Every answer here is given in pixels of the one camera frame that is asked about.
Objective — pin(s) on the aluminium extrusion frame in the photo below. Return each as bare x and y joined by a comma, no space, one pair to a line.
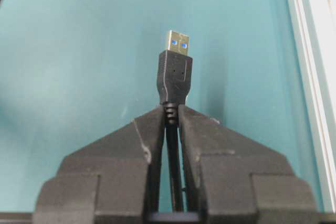
313,23

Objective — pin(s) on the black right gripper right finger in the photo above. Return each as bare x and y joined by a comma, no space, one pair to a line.
233,179

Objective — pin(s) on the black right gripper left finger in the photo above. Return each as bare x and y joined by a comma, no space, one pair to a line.
115,179

